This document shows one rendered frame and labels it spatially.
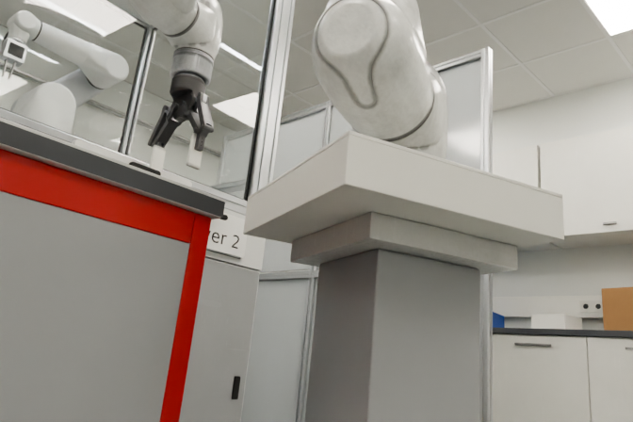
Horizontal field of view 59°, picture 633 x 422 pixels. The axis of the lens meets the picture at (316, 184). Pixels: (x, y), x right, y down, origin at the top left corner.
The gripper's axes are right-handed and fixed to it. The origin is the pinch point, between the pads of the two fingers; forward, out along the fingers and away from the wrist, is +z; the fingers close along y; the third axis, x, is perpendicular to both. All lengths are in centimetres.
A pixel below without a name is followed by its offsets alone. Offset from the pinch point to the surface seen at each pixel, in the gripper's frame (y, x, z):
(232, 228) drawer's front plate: 22.8, -37.0, 2.2
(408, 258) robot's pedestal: -52, -10, 20
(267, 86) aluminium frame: 25, -45, -47
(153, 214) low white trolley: -34.2, 23.9, 20.2
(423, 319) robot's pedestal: -53, -13, 29
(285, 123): 140, -166, -108
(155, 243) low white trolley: -34.1, 22.6, 23.8
